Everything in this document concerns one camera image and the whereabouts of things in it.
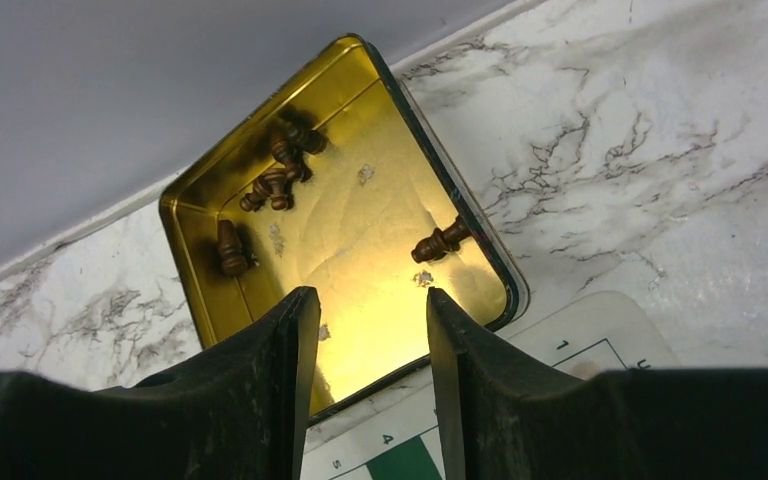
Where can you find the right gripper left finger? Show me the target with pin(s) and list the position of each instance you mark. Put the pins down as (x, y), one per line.
(237, 410)

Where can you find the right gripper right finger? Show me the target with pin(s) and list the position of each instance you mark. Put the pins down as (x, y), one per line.
(502, 414)

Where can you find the tin with dark pieces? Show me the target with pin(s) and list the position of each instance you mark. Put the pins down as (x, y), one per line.
(372, 330)

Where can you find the green white chess board mat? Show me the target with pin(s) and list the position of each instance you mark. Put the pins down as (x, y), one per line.
(397, 436)

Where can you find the dark pieces in tin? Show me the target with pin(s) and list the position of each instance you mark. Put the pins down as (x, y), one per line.
(370, 201)

